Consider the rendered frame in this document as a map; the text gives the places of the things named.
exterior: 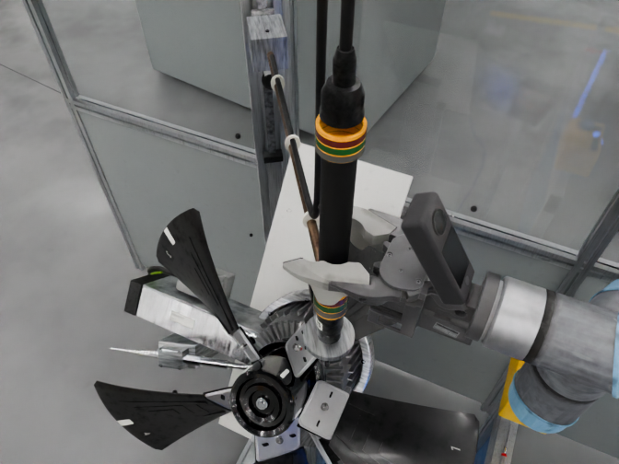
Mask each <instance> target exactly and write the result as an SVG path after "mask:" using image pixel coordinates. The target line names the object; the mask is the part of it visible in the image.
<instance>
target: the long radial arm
mask: <svg viewBox="0 0 619 464"><path fill-rule="evenodd" d="M177 281H178V278H176V277H174V276H171V275H170V276H167V277H164V278H161V279H158V280H156V281H153V282H150V283H147V284H143V288H142V293H141V296H140V301H139V305H138V309H137V313H136V316H138V317H140V318H142V319H146V320H148V321H150V322H152V323H155V324H157V325H158V326H161V327H163V328H165V329H167V330H170V331H173V332H175V333H178V334H180V335H181V336H183V337H186V338H188V339H190V340H192V341H195V342H198V343H200V344H202V345H204V346H206V347H209V348H211V349H213V350H215V351H218V352H220V353H222V354H225V355H227V356H229V357H231V358H234V359H236V360H238V361H240V362H242V363H244V364H246V365H247V364H248V363H249V362H251V360H250V359H249V358H248V356H247V355H246V354H245V353H244V351H242V350H240V349H239V343H238V342H237V341H236V339H235V337H234V335H231V334H227V332H226V331H225V329H224V328H223V326H222V325H221V323H220V322H219V320H218V319H217V318H216V316H215V315H214V314H213V313H212V312H211V311H210V310H209V308H208V307H207V306H206V305H205V304H204V303H203V302H202V301H201V300H200V299H199V298H196V297H194V296H190V295H188V294H185V293H183V292H182V291H179V290H178V289H176V284H177ZM228 304H229V306H230V309H231V311H232V313H233V316H234V318H235V320H236V321H237V323H238V325H239V326H241V327H242V328H243V329H244V331H245V332H246V334H247V335H248V337H251V336H252V338H253V339H255V338H258V337H259V338H260V336H259V335H258V334H259V333H261V332H263V330H262V329H261V328H260V327H259V325H261V324H262V323H263V322H264V319H260V318H259V316H260V315H261V313H262V311H260V310H258V309H255V308H253V307H249V306H246V305H244V304H241V303H240V302H238V301H235V300H233V299H229V300H228ZM270 324H271V323H270ZM270 324H269V325H270ZM269 325H268V326H269ZM268 326H266V327H265V328H263V329H266V328H267V327H268Z"/></svg>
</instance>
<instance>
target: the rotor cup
mask: <svg viewBox="0 0 619 464"><path fill-rule="evenodd" d="M287 341H288V340H277V341H273V342H269V343H268V344H266V345H265V346H264V347H263V348H262V349H261V350H260V351H259V353H260V355H261V356H262V358H260V359H259V360H256V361H253V362H251V367H250V368H248V369H247V370H246V371H245V372H243V373H242V374H241V375H239V376H238V378H237V379H236V380H235V382H234V384H233V386H232V388H231V391H230V396H229V402H230V408H231V410H232V413H233V415H234V417H235V419H236V420H237V422H238V423H239V425H240V426H241V427H242V428H243V429H245V430H246V431H247V432H249V433H250V434H252V435H256V436H259V437H264V438H270V437H275V436H278V435H281V434H282V433H283V432H285V431H286V430H287V429H288V428H289V427H290V425H291V424H292V423H293V422H294V421H295V420H296V419H297V417H298V416H297V417H296V419H295V416H296V414H297V413H298V411H299V410H300V409H301V408H302V409H301V412H300V413H299V414H298V415H301V413H302V411H303V409H304V407H305V405H306V403H307V401H308V399H309V397H310V394H311V392H312V390H313V388H314V386H315V384H316V382H317V381H319V380H322V381H324V375H323V371H322V368H321V364H320V362H319V361H318V362H317V363H316V365H315V366H314V367H313V368H312V369H311V371H310V372H309V374H308V375H307V376H306V378H305V379H304V380H303V382H301V381H300V378H299V377H295V376H294V373H293V370H292V367H291V364H290V362H289V359H288V356H287V353H286V342H287ZM286 369H287V370H289V373H288V374H287V375H286V376H285V377H284V378H282V377H280V375H281V374H282V373H283V372H284V371H285V370H286ZM259 398H264V399H265V400H266V401H267V408H266V409H265V410H260V409H258V408H257V406H256V401H257V399H259Z"/></svg>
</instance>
